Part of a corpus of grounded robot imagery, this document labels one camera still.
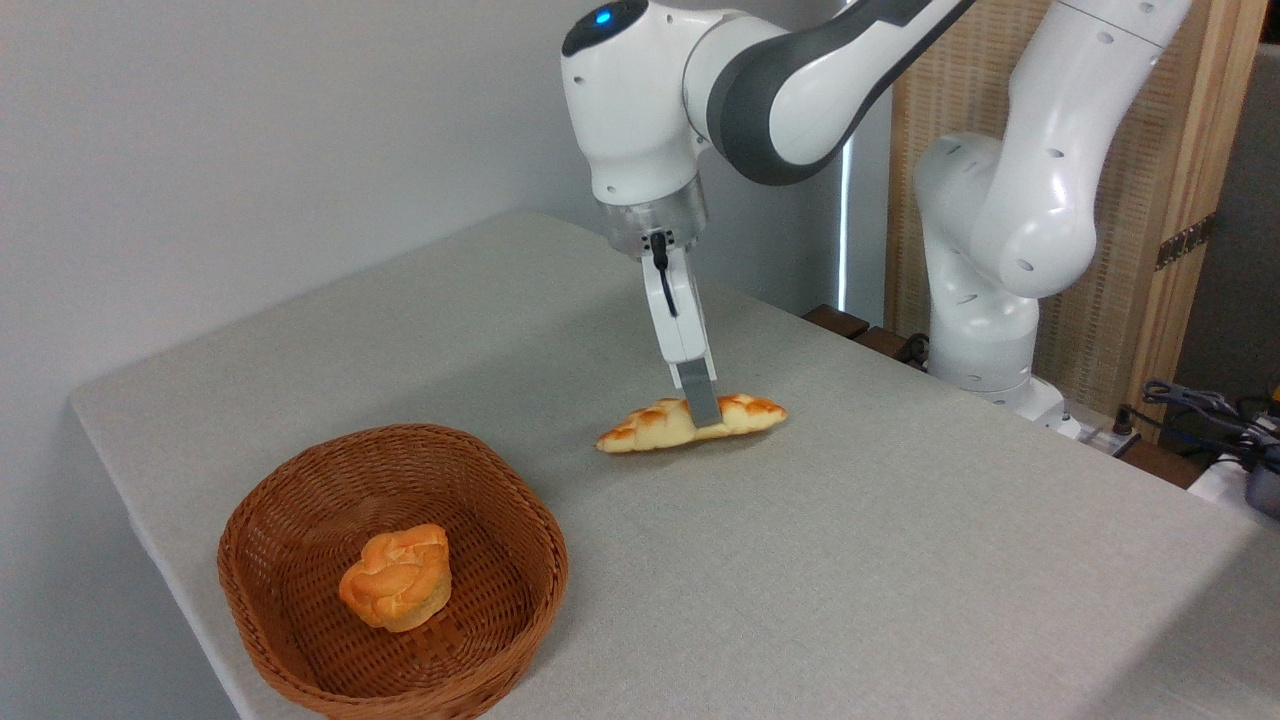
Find brass screen hinge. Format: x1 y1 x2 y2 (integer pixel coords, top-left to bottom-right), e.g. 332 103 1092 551
1155 213 1217 272

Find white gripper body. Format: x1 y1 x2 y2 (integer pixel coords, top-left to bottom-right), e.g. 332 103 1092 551
642 244 717 366

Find long braided golden bread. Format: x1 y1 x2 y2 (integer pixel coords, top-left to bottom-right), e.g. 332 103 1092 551
595 393 789 455

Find grey tablecloth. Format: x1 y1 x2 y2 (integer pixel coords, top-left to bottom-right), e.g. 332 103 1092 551
68 210 1280 720

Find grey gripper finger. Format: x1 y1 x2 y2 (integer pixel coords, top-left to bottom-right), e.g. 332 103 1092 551
671 357 724 430

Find orange muffin-shaped bread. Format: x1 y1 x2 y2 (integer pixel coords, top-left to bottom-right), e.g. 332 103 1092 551
338 523 453 633

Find dark brown wooden slat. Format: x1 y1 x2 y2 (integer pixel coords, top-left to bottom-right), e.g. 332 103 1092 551
852 326 926 371
803 305 871 341

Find brown woven wicker basket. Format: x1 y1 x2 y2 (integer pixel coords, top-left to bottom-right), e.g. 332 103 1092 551
217 423 569 720

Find tangled dark cables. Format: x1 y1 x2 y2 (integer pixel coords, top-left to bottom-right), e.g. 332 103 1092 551
1140 378 1280 471

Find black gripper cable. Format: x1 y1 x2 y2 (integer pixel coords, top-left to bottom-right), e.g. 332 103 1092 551
650 232 681 319

